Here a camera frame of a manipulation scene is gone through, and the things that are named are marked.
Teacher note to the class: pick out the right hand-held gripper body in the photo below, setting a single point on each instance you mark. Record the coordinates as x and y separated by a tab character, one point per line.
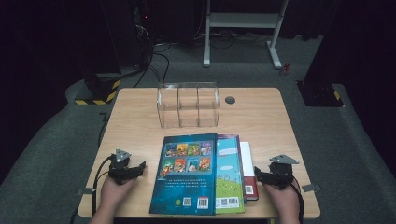
281	174

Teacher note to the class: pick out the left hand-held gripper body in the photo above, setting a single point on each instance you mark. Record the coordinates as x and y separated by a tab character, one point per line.
120	169

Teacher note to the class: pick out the white and red book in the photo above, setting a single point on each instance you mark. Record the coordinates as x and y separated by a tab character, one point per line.
247	161

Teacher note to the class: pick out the light blue picture book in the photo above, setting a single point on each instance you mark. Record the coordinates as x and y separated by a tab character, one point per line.
229	174

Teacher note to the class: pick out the dark blue picture book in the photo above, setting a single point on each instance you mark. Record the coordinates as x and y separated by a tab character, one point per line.
186	186

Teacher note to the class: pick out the clear acrylic book rack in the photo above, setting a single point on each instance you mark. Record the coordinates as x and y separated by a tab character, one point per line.
188	105

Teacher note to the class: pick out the person's right hand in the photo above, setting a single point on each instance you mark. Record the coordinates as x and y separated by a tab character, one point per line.
285	202

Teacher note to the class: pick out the person's left hand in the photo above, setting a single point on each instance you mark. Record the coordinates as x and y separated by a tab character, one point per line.
113	196

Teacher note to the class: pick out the grey tape piece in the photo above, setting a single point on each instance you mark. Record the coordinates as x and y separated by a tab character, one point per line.
310	187
86	191

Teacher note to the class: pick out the grey table grommet hole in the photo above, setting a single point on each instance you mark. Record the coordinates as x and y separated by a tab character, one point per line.
230	100

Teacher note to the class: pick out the black yellow striped stand base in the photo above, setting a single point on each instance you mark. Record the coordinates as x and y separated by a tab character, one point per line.
102	90
320	95

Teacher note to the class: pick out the small red object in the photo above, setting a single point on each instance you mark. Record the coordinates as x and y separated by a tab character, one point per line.
285	69

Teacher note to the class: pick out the black computer tower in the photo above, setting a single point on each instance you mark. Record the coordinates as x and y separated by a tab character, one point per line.
127	31

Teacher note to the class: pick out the white desk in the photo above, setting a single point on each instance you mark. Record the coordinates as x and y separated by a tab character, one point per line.
243	20

